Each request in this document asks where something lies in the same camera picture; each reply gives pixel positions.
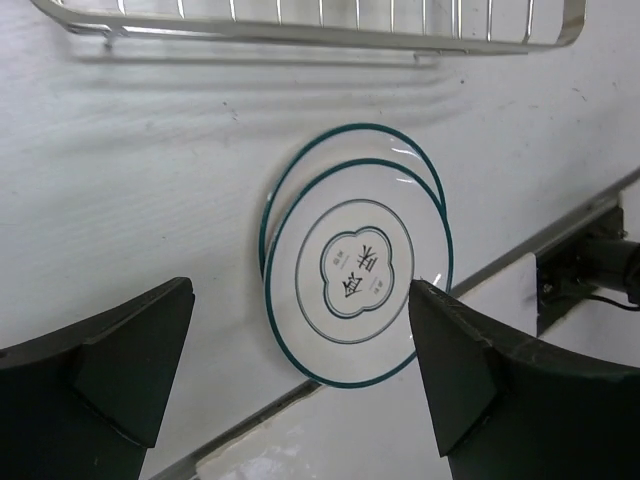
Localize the white plate green rim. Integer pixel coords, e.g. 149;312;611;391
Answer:
263;158;455;389
257;122;447;268

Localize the aluminium table edge rail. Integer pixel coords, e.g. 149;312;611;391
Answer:
142;162;639;479

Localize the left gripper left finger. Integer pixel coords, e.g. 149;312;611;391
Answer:
1;277;194;479

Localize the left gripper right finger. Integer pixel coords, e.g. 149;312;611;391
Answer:
408;280;639;479

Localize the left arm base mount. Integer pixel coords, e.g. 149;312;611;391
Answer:
536;206;639;336

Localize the wire dish rack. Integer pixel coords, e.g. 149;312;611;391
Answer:
33;1;586;58

